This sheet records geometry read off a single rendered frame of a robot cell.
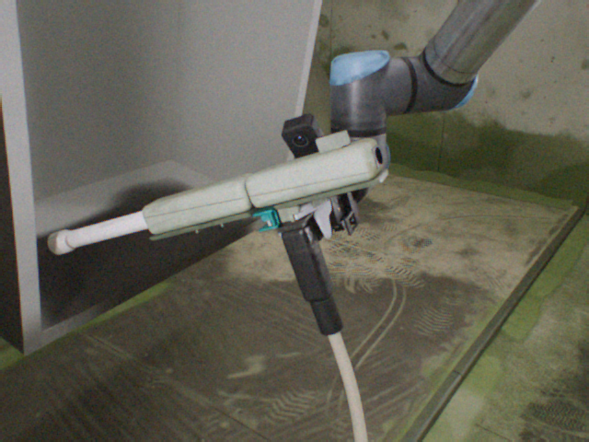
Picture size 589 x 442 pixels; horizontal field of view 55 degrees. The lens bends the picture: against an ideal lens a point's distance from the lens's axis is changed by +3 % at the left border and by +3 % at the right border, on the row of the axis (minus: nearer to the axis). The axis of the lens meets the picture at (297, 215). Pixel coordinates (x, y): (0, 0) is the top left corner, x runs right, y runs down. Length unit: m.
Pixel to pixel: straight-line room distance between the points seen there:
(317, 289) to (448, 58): 0.41
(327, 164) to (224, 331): 1.05
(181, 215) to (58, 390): 0.88
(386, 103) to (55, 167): 0.67
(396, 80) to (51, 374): 1.09
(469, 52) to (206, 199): 0.43
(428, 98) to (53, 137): 0.70
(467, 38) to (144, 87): 0.71
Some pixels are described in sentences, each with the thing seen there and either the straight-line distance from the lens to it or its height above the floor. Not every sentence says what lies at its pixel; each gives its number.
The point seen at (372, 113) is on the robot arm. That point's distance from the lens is 0.86.
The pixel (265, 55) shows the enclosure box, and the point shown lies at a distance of 1.16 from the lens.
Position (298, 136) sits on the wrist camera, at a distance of 0.72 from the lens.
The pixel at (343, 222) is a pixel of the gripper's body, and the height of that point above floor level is 0.64.
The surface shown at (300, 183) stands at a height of 0.73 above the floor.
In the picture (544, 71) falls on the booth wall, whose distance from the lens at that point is 2.57.
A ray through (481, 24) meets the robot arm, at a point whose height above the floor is 0.88.
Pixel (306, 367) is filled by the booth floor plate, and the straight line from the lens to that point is 1.43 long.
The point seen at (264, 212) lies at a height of 0.69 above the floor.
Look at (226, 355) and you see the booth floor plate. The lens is 1.48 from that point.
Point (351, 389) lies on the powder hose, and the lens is 0.72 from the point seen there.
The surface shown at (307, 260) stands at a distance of 0.63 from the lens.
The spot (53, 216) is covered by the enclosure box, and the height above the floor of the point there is 0.52.
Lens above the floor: 0.93
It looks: 23 degrees down
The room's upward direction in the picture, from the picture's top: straight up
